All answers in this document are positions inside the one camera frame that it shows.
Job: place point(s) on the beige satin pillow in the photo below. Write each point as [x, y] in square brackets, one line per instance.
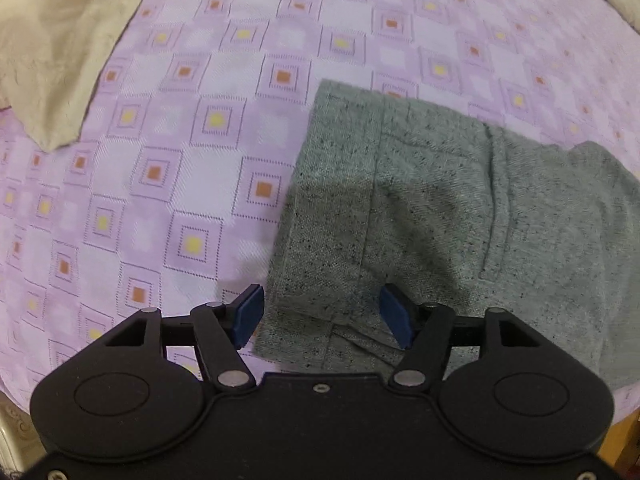
[55, 45]

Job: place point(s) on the purple checked bed sheet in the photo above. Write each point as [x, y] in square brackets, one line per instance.
[200, 185]

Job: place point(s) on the grey speckled pants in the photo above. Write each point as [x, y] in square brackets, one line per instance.
[425, 210]

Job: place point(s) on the cream carved bed frame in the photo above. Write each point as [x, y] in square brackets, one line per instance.
[15, 427]

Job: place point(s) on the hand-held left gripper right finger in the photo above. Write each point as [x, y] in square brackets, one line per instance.
[395, 321]

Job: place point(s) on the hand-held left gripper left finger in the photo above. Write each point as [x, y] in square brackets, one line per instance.
[248, 316]

